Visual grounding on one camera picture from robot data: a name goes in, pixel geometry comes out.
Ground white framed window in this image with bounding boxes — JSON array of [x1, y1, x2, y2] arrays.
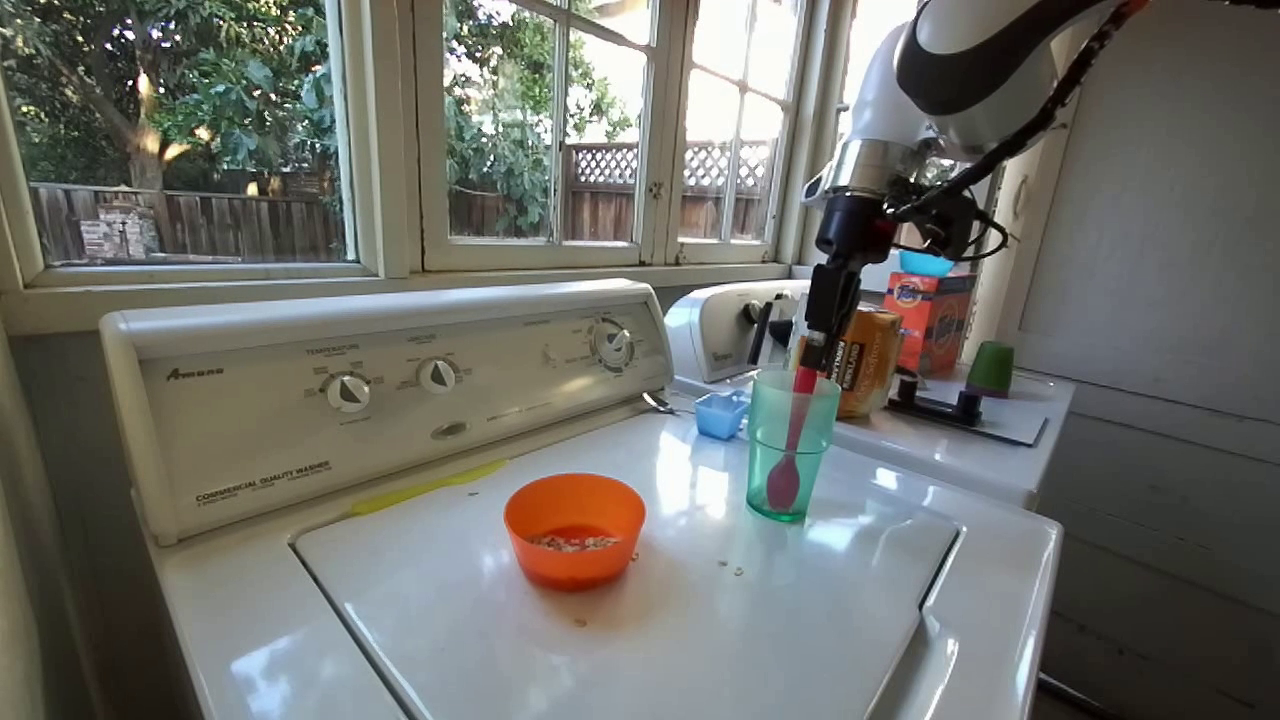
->
[[0, 0, 904, 335]]

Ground orange detergent box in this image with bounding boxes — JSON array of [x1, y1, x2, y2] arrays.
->
[[883, 271, 974, 375]]

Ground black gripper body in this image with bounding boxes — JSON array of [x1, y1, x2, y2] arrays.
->
[[805, 192, 894, 342]]

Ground teal translucent plastic cup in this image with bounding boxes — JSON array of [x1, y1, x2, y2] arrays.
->
[[744, 371, 839, 525]]

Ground orange detergent bottle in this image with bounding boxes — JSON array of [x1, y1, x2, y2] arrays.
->
[[832, 312, 899, 421]]

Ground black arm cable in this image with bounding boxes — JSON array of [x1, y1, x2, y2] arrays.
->
[[887, 0, 1150, 263]]

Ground white washing machine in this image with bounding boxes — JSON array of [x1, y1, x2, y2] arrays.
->
[[99, 280, 1061, 720]]

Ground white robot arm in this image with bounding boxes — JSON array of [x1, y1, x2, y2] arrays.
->
[[796, 0, 1143, 371]]

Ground small blue plastic cup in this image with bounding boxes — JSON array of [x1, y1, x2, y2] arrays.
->
[[696, 389, 749, 440]]

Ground red plastic spoon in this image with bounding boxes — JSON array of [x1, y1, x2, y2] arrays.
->
[[769, 371, 820, 513]]

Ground green plastic cup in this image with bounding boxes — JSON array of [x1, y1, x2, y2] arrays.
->
[[967, 342, 1016, 395]]

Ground orange plastic bowl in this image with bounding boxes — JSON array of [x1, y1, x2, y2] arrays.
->
[[505, 473, 648, 591]]

